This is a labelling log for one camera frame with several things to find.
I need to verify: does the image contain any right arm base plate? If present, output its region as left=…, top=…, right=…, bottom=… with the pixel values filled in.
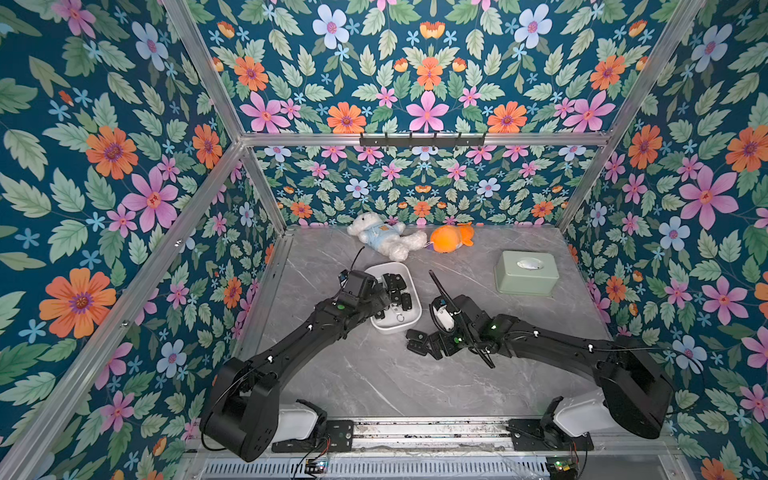
left=506, top=418, right=594, bottom=452

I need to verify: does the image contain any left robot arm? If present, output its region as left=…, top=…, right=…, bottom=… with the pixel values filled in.
left=200, top=270, right=391, bottom=461

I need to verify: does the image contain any white plush bear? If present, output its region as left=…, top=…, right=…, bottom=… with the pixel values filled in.
left=347, top=212, right=428, bottom=262

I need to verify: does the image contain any black key pair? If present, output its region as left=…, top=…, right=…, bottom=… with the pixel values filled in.
left=399, top=293, right=413, bottom=312

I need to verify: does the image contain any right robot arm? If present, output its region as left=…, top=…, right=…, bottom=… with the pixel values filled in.
left=406, top=295, right=675, bottom=448

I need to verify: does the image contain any white storage tray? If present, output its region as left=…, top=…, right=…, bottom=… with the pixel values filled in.
left=365, top=262, right=422, bottom=335

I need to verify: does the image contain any black flip key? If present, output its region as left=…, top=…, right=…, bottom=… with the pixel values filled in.
left=384, top=274, right=406, bottom=292

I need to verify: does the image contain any green tissue box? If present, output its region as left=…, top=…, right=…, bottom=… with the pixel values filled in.
left=494, top=250, right=560, bottom=296

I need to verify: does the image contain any black wall hook rail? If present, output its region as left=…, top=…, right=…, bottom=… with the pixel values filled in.
left=358, top=133, right=486, bottom=149

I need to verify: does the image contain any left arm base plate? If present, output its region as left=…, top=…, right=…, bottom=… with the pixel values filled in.
left=271, top=420, right=355, bottom=453

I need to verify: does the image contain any orange plush fish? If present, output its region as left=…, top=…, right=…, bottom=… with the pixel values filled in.
left=428, top=225, right=474, bottom=253

